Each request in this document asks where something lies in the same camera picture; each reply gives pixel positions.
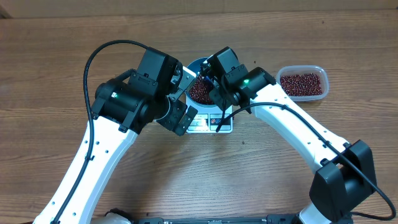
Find blue plastic scoop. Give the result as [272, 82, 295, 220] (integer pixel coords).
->
[203, 75, 214, 91]

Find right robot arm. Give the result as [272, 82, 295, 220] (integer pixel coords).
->
[200, 47, 377, 223]

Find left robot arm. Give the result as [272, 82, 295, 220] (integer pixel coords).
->
[34, 47, 197, 223]

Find white digital kitchen scale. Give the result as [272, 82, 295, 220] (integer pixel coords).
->
[186, 95, 233, 134]

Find red beans in bowl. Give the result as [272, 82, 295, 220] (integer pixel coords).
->
[188, 76, 213, 105]

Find teal bowl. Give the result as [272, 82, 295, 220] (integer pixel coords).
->
[186, 57, 216, 108]

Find clear plastic container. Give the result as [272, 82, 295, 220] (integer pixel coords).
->
[276, 65, 330, 102]

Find red beans in container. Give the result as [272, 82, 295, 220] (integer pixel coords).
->
[280, 73, 323, 96]

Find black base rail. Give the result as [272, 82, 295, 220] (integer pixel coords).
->
[105, 208, 354, 224]

